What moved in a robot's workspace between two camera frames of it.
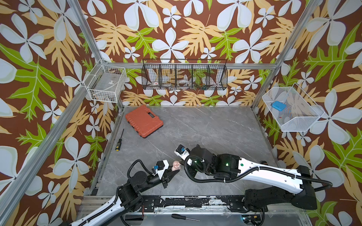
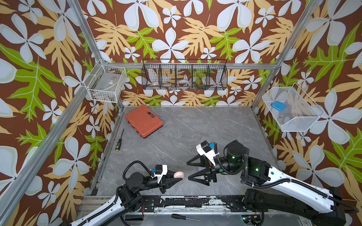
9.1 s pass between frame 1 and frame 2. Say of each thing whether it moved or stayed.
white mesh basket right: stayed
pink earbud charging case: moved
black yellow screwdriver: stayed
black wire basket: stayed
